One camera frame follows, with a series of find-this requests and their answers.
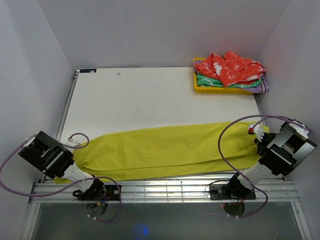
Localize purple striped garment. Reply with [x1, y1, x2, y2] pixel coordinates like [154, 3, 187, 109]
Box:
[193, 58, 270, 94]

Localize green folded garment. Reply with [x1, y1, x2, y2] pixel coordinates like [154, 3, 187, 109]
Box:
[196, 74, 262, 89]

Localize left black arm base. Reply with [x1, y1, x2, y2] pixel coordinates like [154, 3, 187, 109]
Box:
[72, 184, 122, 202]

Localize blue label sticker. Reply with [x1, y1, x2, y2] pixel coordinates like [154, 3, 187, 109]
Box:
[79, 68, 97, 73]

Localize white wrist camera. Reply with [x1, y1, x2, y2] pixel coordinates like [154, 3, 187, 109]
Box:
[247, 123, 268, 143]
[64, 141, 81, 149]

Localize yellow-green trousers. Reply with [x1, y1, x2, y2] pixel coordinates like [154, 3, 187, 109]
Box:
[73, 122, 259, 181]

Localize red white patterned garment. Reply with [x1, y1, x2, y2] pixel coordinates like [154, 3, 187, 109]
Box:
[193, 51, 266, 87]

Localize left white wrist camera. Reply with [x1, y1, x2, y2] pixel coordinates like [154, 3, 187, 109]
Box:
[64, 141, 81, 149]

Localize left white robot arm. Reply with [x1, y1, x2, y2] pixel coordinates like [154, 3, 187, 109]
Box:
[18, 131, 107, 201]

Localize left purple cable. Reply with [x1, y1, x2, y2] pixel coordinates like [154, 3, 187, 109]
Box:
[0, 132, 123, 223]

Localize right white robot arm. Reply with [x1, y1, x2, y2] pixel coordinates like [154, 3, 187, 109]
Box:
[225, 121, 317, 199]

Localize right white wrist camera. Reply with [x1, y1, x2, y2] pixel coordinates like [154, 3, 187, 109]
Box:
[247, 123, 268, 143]

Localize yellow plastic tray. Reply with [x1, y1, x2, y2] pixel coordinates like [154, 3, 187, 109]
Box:
[193, 70, 254, 96]

